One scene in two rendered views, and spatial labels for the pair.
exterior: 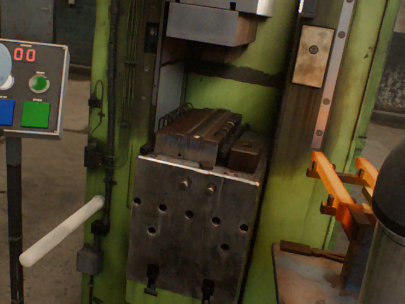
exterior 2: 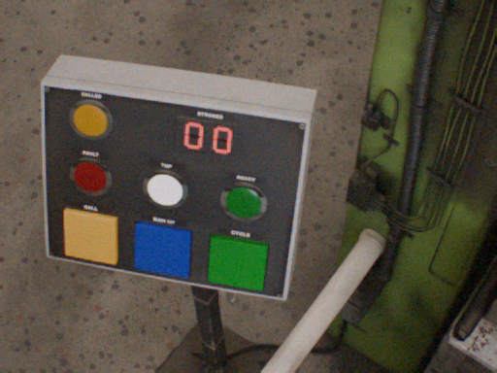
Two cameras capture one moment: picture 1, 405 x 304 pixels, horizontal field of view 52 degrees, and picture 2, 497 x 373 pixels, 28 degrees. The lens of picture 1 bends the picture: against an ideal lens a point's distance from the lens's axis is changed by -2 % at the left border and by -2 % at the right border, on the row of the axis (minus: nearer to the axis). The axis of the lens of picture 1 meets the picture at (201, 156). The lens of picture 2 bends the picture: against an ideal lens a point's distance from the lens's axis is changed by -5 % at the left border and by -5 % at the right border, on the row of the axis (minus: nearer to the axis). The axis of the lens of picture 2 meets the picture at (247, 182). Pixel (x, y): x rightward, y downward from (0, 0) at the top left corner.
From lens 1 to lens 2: 1.16 m
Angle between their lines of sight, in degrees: 47
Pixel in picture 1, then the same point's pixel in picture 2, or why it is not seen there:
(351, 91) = not seen: outside the picture
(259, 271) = not seen: outside the picture
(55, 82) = (280, 202)
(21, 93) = (206, 217)
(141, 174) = (450, 358)
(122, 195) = (422, 254)
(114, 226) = (401, 278)
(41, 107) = (250, 254)
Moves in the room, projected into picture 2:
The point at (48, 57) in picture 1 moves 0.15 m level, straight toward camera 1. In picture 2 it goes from (264, 146) to (261, 262)
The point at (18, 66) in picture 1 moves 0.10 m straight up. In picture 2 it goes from (196, 160) to (191, 118)
